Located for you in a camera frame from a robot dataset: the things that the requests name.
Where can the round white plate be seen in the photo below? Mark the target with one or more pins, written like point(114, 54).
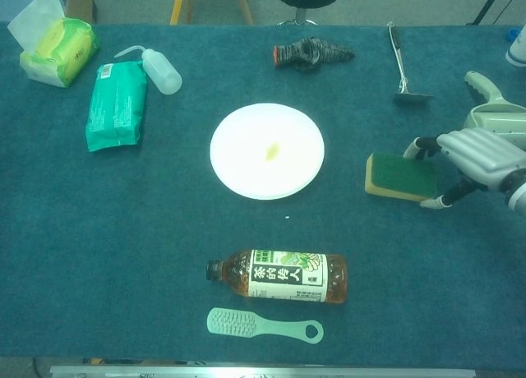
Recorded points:
point(246, 168)

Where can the clear plastic wash bottle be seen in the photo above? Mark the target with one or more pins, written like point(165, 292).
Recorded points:
point(162, 74)

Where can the tea bottle with white label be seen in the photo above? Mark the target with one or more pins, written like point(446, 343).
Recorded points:
point(287, 277)

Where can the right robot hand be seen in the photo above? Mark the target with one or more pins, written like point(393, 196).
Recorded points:
point(481, 156)

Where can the aluminium rail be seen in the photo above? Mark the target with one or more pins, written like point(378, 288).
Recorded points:
point(263, 372)

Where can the black tripod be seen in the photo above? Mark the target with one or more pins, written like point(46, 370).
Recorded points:
point(487, 6)

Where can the green yellow sponge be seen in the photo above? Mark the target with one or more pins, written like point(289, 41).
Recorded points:
point(400, 174)

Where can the green yellow tissue pack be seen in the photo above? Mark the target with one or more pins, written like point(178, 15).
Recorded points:
point(61, 51)

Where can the wooden frame leg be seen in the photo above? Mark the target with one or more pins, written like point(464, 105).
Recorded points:
point(189, 4)
point(244, 6)

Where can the blue bottle cap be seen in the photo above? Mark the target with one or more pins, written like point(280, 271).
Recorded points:
point(512, 34)

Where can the teal wet wipes pack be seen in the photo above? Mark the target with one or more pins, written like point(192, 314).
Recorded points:
point(117, 107)

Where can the mint green scrub brush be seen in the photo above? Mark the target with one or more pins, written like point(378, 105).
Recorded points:
point(232, 321)

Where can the white cup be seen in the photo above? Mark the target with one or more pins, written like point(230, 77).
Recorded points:
point(518, 49)

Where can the blue table cloth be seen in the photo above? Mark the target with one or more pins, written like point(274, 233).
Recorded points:
point(123, 230)

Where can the grey knit work glove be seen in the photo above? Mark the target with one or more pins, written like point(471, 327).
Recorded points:
point(312, 51)

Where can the yellow frame strut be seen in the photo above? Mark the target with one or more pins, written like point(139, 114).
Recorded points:
point(176, 6)

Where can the stainless steel ladle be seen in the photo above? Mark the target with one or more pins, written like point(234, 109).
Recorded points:
point(411, 98)

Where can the cardboard box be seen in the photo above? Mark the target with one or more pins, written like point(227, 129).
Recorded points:
point(80, 2)

